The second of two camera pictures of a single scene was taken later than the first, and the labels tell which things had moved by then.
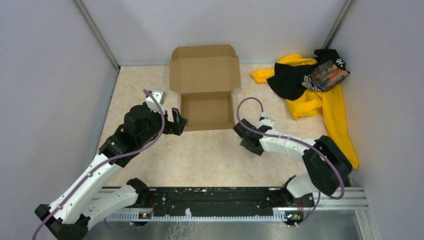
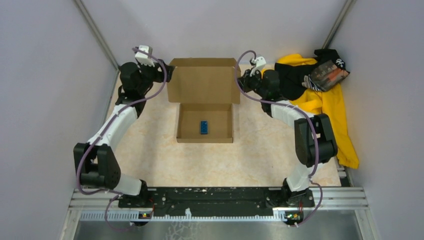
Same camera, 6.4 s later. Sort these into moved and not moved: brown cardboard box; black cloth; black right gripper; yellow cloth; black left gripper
Moved: brown cardboard box; black left gripper; black right gripper
Not moved: yellow cloth; black cloth
